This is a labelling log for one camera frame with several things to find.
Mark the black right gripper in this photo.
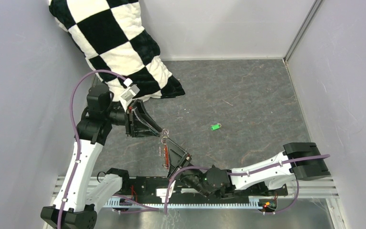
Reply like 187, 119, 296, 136
166, 138, 212, 198

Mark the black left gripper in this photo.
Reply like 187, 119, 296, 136
104, 99, 163, 138

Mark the metal key holder red handle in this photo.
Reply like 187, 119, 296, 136
159, 136, 170, 169

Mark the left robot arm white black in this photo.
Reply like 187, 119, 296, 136
41, 82, 163, 229

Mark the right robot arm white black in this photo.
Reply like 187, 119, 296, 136
163, 138, 331, 199

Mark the small green object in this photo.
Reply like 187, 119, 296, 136
210, 123, 222, 131

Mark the black white checkered pillow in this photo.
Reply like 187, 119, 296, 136
48, 0, 185, 102

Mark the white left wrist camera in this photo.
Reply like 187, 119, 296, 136
119, 84, 140, 107

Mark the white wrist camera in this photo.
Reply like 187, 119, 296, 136
155, 188, 173, 198
119, 84, 140, 107

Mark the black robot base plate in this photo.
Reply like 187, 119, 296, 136
124, 176, 288, 205

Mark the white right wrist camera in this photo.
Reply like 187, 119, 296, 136
155, 188, 173, 198

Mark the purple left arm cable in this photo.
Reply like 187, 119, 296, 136
56, 70, 160, 229

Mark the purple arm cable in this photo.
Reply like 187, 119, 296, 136
164, 154, 331, 216
56, 70, 160, 229

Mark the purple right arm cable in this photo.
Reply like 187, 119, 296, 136
164, 154, 331, 216

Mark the aluminium frame rail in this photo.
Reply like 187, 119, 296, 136
51, 176, 340, 209

